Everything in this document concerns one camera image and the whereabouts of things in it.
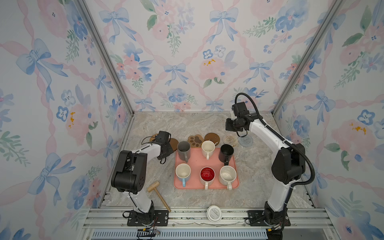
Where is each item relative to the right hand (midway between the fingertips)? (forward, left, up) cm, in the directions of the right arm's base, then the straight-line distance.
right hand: (228, 125), depth 92 cm
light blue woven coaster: (-1, -15, -15) cm, 21 cm away
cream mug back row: (-10, +12, -9) cm, 18 cm away
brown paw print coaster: (-2, +20, -15) cm, 25 cm away
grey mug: (-13, +27, -5) cm, 31 cm away
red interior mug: (-27, +13, -13) cm, 33 cm away
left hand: (-10, +37, -14) cm, 41 cm away
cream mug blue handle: (-25, +27, -13) cm, 39 cm away
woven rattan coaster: (-15, +42, +7) cm, 45 cm away
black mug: (-13, +1, -13) cm, 18 cm away
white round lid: (-46, +11, -10) cm, 49 cm away
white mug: (-25, +1, -14) cm, 29 cm away
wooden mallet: (-33, +43, -14) cm, 56 cm away
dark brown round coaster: (+3, +8, -16) cm, 18 cm away
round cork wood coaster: (-10, +33, -5) cm, 35 cm away
